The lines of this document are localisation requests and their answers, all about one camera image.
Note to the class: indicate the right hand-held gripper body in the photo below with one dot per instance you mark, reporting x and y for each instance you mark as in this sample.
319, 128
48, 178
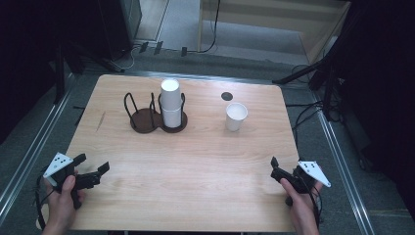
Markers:
314, 171

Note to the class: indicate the light wooden desk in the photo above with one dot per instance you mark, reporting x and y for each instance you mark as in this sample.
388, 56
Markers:
261, 19

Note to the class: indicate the person's right hand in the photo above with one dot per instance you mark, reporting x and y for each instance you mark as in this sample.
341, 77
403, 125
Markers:
303, 209

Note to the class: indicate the black metal stand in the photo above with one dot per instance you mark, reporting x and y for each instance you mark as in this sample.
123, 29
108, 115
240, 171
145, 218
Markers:
328, 81

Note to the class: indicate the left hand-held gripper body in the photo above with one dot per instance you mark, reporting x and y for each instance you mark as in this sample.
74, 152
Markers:
58, 163

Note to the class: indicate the dark round disc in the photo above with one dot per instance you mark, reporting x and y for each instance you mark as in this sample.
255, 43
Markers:
226, 96

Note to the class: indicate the person's left hand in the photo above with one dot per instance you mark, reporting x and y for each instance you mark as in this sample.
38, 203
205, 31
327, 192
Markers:
60, 209

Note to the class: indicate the single white paper cup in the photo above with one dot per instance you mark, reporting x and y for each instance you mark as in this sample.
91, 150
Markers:
235, 122

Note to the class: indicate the metal floor rail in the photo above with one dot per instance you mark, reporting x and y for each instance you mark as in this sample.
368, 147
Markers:
32, 150
345, 169

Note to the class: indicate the dark cabinet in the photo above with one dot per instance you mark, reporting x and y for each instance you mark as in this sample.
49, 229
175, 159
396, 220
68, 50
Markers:
120, 26

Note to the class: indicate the stack of white paper cups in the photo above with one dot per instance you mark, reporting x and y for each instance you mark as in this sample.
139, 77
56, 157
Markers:
170, 94

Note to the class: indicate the black upright post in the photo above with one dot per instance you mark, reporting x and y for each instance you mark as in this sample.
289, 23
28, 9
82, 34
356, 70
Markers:
59, 75

